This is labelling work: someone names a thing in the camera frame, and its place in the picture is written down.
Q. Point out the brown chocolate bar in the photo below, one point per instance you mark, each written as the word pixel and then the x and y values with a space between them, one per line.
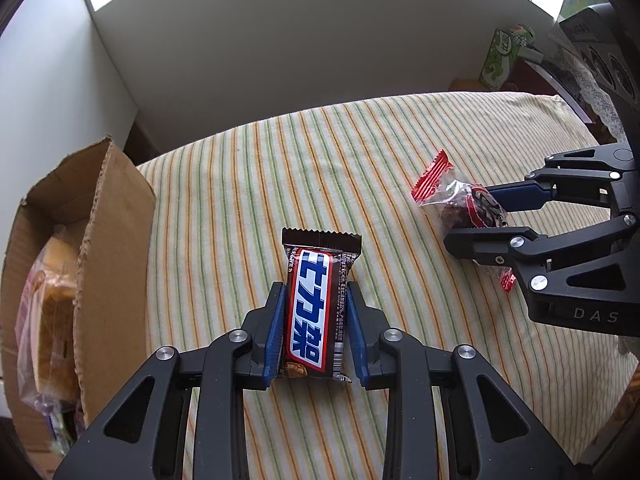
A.
pixel 310 310

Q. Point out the green carton box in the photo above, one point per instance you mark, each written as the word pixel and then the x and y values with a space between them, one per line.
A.
pixel 497 60

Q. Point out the bagged sliced bread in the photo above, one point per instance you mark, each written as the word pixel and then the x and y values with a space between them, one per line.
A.
pixel 50 310

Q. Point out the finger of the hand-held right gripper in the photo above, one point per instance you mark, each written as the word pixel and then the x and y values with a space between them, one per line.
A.
pixel 480 242
pixel 515 196

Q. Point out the cardboard box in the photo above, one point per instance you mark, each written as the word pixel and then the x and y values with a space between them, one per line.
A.
pixel 120 220

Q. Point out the lace patterned cloth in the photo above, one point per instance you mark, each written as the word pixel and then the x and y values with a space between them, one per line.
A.
pixel 595 95

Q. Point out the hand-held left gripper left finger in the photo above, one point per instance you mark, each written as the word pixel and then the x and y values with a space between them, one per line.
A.
pixel 276 330

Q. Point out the clear red-trimmed snack packet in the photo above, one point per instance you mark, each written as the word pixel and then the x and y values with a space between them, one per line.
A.
pixel 450 200

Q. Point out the dark red cabinet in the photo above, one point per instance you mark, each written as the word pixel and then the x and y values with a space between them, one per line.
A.
pixel 535 82

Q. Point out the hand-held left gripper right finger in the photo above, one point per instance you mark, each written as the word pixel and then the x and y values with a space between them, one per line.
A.
pixel 356 330

